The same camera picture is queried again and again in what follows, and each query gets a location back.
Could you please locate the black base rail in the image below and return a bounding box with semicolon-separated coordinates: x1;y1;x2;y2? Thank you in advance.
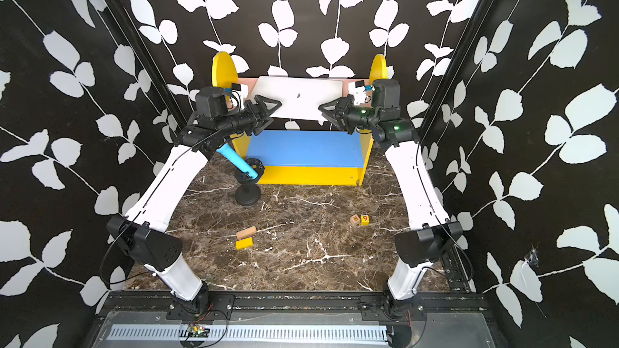
99;291;489;324

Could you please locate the white slotted cable duct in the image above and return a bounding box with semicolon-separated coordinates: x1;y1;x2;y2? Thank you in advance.
105;324;388;345

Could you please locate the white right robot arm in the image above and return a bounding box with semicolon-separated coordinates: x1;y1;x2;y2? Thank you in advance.
319;79;463;301

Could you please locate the cyan toy microphone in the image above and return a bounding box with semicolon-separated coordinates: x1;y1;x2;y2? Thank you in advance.
217;143;258;180

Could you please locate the black microphone stand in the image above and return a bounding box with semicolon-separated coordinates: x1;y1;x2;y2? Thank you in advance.
235;158;264;206

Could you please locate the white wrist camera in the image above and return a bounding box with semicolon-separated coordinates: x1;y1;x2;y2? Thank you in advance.
226;83;249;103
348;81;373;106

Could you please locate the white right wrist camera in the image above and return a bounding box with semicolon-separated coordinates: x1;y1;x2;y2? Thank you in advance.
348;81;373;106

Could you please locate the yellow wooden block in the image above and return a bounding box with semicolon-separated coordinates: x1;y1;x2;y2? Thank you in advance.
235;237;253;251

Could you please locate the yellow blue toy shelf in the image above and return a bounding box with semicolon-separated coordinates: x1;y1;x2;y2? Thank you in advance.
212;53;388;185

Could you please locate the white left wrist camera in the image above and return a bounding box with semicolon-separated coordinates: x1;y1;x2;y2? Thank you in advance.
226;83;249;103

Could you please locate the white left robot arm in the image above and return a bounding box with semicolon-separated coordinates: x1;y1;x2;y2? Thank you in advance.
107;87;282;313

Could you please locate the wooden letter cube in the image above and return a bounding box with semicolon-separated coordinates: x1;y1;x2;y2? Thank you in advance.
350;214;361;226

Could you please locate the natural wooden block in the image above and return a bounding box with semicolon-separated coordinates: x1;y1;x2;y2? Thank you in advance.
236;227;257;240

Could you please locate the yellow number cube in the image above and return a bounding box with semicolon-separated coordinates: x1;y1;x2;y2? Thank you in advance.
360;215;370;226

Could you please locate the small green circuit board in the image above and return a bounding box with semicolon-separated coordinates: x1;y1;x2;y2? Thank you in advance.
185;325;210;339

